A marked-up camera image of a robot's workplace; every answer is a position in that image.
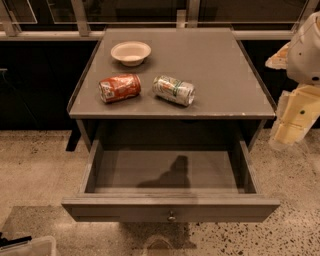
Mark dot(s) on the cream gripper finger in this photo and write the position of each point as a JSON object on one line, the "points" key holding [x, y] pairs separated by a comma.
{"points": [[279, 59], [296, 113]]}

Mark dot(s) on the silver green 7up can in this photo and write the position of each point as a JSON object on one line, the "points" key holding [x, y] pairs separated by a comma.
{"points": [[174, 90]]}

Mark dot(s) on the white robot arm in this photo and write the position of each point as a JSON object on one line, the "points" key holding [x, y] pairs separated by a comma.
{"points": [[303, 57]]}

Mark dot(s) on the grey cabinet with top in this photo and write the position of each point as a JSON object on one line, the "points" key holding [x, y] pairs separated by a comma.
{"points": [[210, 58]]}

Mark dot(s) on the orange soda can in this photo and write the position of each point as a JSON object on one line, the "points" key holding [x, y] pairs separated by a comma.
{"points": [[119, 87]]}

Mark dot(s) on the brass drawer knob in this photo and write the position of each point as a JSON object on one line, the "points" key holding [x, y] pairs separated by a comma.
{"points": [[171, 217]]}

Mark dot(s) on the open grey top drawer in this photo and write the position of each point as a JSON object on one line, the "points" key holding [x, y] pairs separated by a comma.
{"points": [[145, 185]]}

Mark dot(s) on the white paper bowl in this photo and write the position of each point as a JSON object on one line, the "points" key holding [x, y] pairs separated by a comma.
{"points": [[131, 53]]}

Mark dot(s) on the clear plastic bin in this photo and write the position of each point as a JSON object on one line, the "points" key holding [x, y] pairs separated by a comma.
{"points": [[43, 246]]}

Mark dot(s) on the black object on bin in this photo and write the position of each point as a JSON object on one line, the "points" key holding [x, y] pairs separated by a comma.
{"points": [[4, 242]]}

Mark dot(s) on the metal window frame railing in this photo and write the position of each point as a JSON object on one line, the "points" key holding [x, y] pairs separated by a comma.
{"points": [[87, 19]]}

